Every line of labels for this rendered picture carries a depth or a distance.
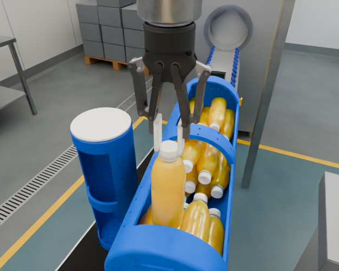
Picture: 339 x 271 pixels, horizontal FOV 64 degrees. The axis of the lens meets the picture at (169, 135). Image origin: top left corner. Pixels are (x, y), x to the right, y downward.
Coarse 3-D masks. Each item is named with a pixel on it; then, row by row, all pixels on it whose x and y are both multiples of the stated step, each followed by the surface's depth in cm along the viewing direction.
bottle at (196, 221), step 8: (200, 200) 76; (192, 208) 72; (200, 208) 72; (184, 216) 72; (192, 216) 70; (200, 216) 70; (208, 216) 72; (184, 224) 69; (192, 224) 68; (200, 224) 68; (208, 224) 70; (192, 232) 66; (200, 232) 66
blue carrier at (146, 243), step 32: (192, 96) 129; (224, 96) 125; (192, 128) 88; (224, 192) 92; (128, 224) 63; (224, 224) 80; (128, 256) 57; (160, 256) 54; (192, 256) 54; (224, 256) 63
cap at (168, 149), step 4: (168, 140) 53; (160, 144) 52; (164, 144) 52; (168, 144) 52; (172, 144) 52; (176, 144) 52; (160, 148) 51; (164, 148) 51; (168, 148) 51; (172, 148) 51; (176, 148) 51; (160, 152) 51; (164, 152) 50; (168, 152) 50; (172, 152) 50; (176, 152) 51; (164, 156) 51; (168, 156) 51; (172, 156) 51; (176, 156) 52
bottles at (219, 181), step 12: (204, 108) 124; (204, 120) 115; (228, 120) 115; (228, 132) 111; (228, 168) 94; (192, 180) 90; (216, 180) 89; (228, 180) 90; (192, 192) 89; (204, 192) 93; (216, 192) 87; (144, 216) 80; (216, 216) 79; (216, 228) 73; (216, 240) 70
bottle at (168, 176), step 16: (160, 160) 53; (176, 160) 53; (160, 176) 52; (176, 176) 52; (160, 192) 54; (176, 192) 54; (160, 208) 57; (176, 208) 57; (160, 224) 59; (176, 224) 60
